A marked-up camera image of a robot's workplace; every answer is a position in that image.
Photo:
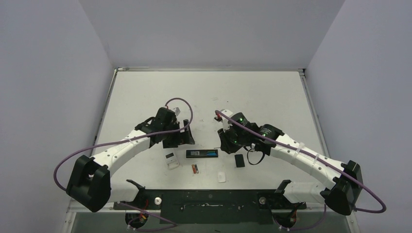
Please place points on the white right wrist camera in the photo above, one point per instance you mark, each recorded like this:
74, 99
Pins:
223, 116

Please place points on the white battery cover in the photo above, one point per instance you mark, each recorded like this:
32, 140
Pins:
221, 177

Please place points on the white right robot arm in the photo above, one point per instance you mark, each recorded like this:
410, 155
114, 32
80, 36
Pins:
338, 184

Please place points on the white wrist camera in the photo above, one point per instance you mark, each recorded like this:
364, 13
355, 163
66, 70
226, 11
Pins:
176, 111
223, 116

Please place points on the black battery cover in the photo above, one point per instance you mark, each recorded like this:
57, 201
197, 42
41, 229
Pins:
239, 161

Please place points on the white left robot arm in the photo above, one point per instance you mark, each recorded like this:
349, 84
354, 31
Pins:
90, 181

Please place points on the white red remote control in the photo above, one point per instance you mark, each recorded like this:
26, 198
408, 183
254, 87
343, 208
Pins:
171, 159

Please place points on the black bar tool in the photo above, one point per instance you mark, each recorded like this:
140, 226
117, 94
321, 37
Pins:
197, 153

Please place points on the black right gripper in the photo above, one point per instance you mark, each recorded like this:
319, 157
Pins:
227, 143

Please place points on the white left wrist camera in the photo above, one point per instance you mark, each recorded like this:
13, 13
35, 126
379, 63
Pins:
176, 111

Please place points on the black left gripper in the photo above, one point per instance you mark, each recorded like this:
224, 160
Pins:
175, 143

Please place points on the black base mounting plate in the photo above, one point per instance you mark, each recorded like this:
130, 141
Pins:
213, 206

